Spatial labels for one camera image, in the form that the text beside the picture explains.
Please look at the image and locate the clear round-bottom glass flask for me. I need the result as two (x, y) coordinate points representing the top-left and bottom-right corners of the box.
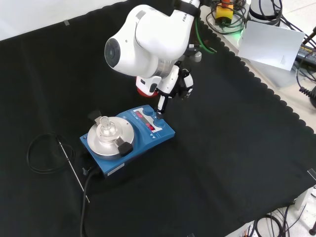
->
(98, 116), (118, 144)

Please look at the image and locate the thin steel probe rod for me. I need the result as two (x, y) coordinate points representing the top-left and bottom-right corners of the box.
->
(58, 142), (90, 203)

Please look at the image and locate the black bench cloth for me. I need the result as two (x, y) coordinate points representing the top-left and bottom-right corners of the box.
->
(0, 0), (316, 237)

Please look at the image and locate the thick black power cable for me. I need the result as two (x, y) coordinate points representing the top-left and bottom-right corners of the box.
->
(79, 167), (100, 237)

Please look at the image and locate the thin black probe cable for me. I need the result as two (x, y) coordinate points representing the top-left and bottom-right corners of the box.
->
(26, 132), (75, 174)

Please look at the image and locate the heater with blue base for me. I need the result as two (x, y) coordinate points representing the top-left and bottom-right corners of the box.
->
(79, 104), (176, 178)

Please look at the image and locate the black cable around stop button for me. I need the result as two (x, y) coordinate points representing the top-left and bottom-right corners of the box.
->
(205, 0), (248, 36)

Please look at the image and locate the yellow stop button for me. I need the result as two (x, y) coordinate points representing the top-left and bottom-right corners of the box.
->
(214, 0), (234, 26)

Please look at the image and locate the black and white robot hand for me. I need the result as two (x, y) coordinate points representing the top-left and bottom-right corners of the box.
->
(155, 65), (195, 121)

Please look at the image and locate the green cable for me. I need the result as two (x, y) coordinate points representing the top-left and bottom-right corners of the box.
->
(195, 17), (218, 54)

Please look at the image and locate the black power supply box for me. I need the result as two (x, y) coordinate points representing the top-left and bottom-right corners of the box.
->
(295, 43), (316, 64)

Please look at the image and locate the black floor cable bundle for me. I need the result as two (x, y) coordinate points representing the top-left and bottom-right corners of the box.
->
(245, 203), (316, 237)

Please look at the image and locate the black coiled cable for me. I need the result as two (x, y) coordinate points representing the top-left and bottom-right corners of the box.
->
(295, 65), (316, 109)

